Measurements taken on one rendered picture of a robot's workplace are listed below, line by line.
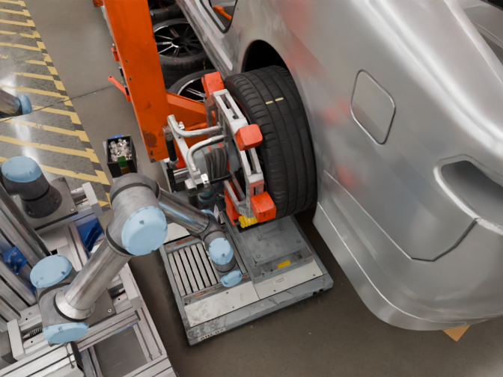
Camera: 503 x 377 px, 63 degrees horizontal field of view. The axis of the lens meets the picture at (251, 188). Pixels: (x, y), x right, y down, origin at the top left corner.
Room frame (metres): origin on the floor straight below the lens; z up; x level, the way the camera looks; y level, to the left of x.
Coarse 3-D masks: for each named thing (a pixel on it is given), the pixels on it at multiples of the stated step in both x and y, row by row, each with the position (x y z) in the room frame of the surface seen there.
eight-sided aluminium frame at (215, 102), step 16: (224, 96) 1.36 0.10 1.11; (208, 112) 1.49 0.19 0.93; (224, 112) 1.25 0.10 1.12; (240, 112) 1.25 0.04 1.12; (240, 160) 1.10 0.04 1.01; (256, 160) 1.09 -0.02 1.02; (256, 176) 1.05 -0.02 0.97; (240, 192) 1.27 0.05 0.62; (256, 192) 1.07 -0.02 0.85; (240, 208) 1.13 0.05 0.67
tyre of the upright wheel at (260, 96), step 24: (264, 72) 1.46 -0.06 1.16; (288, 72) 1.43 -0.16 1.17; (240, 96) 1.32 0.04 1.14; (264, 96) 1.28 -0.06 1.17; (288, 96) 1.28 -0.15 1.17; (264, 120) 1.17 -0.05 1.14; (288, 120) 1.19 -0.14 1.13; (264, 144) 1.11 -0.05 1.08; (288, 144) 1.12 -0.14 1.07; (312, 144) 1.14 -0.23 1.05; (288, 168) 1.06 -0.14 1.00; (312, 168) 1.08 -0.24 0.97; (288, 192) 1.03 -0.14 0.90; (312, 192) 1.06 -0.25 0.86
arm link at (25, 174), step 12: (24, 156) 1.11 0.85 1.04; (0, 168) 1.06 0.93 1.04; (12, 168) 1.04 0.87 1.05; (24, 168) 1.05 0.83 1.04; (36, 168) 1.06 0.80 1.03; (0, 180) 1.01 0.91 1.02; (12, 180) 1.00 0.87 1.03; (24, 180) 1.01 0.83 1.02; (36, 180) 1.04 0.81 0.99; (12, 192) 0.99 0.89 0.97; (24, 192) 1.00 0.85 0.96; (36, 192) 1.02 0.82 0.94
